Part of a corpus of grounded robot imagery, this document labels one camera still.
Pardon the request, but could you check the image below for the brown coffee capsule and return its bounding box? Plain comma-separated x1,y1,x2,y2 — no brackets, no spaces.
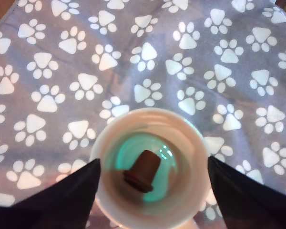
123,149,162,193

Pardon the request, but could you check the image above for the green tree scene mug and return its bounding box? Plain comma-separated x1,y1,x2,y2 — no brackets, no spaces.
89,107,208,229

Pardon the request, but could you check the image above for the grey paw print cloth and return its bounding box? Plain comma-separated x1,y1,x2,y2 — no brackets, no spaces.
0,0,286,229

